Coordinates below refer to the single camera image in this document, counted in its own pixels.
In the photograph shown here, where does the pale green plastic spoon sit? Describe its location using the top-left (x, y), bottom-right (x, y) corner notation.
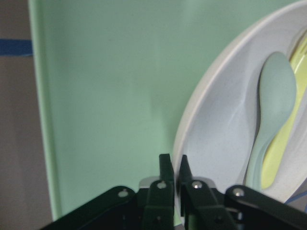
top-left (245, 52), bottom-right (296, 191)

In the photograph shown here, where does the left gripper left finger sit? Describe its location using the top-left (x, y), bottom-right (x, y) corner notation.
top-left (142, 154), bottom-right (175, 230)

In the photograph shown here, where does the white round plate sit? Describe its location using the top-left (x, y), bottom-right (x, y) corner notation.
top-left (172, 0), bottom-right (307, 211)

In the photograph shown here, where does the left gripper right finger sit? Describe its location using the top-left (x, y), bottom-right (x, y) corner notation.
top-left (177, 155), bottom-right (238, 230)

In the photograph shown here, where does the light green plastic tray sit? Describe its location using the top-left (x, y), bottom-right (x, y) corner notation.
top-left (29, 0), bottom-right (290, 219)

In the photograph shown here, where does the yellow plastic fork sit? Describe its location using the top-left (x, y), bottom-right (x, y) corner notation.
top-left (261, 34), bottom-right (307, 189)

